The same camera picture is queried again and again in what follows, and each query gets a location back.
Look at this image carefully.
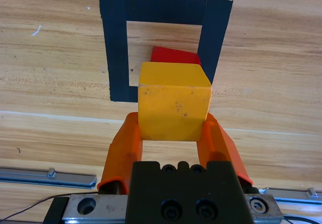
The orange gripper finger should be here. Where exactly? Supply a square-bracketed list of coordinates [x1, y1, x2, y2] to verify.
[97, 112, 144, 194]
[196, 112, 254, 186]

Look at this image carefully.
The yellow wooden block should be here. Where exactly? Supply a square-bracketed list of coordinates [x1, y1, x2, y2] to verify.
[137, 61, 213, 142]

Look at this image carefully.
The red wooden block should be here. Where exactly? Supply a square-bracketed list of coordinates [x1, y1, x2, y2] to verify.
[150, 46, 202, 66]

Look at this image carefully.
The black tape square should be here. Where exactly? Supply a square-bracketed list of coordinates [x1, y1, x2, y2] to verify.
[98, 0, 233, 103]

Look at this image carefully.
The aluminium table rail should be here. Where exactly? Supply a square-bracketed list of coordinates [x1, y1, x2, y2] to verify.
[260, 187, 322, 206]
[0, 167, 98, 190]

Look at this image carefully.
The thin black wire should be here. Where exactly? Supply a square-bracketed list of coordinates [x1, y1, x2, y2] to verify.
[283, 215, 322, 224]
[0, 191, 99, 222]

